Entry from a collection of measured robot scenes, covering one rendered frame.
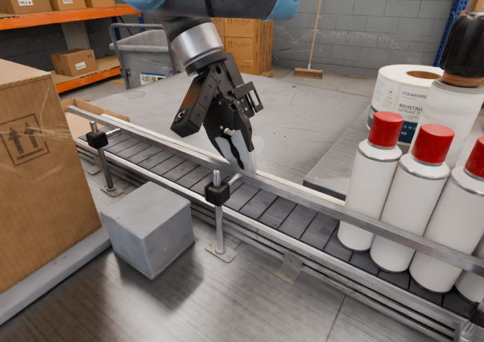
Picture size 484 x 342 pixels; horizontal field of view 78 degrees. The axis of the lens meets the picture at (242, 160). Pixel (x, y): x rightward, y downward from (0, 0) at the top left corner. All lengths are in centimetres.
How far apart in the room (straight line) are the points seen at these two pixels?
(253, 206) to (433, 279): 28
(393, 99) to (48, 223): 73
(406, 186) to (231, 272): 28
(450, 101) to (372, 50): 422
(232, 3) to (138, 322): 42
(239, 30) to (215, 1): 333
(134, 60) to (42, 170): 211
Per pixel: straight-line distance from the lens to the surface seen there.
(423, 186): 39
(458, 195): 39
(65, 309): 52
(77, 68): 441
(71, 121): 110
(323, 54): 494
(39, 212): 51
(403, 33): 477
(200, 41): 48
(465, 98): 62
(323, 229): 51
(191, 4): 40
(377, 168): 40
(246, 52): 372
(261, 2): 38
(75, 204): 54
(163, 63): 246
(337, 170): 65
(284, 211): 52
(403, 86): 78
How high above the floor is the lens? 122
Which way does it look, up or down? 31 degrees down
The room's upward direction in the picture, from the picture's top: straight up
